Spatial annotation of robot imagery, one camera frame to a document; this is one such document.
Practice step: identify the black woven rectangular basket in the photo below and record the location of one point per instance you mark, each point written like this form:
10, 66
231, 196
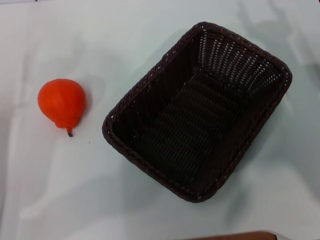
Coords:
200, 120

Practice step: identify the orange plastic pear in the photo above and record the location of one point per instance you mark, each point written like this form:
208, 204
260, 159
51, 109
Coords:
61, 100

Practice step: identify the white tablecloth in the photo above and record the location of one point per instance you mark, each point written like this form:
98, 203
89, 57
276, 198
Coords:
75, 187

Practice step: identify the brown wooden edge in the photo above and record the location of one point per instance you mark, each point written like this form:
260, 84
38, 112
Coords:
235, 236

